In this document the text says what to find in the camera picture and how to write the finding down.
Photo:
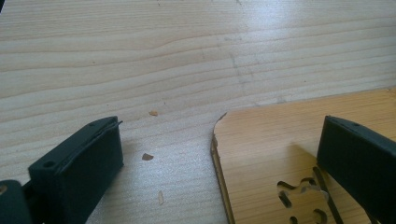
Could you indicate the carved wooden coaster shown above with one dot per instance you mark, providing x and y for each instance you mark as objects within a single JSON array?
[{"x": 264, "y": 140}]

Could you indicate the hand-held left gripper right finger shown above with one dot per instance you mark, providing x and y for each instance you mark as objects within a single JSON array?
[{"x": 361, "y": 161}]

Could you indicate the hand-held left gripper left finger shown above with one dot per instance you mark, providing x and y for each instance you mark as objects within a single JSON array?
[{"x": 77, "y": 174}]

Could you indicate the small wood chip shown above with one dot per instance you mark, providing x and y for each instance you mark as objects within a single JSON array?
[
  {"x": 153, "y": 113},
  {"x": 147, "y": 156}
]

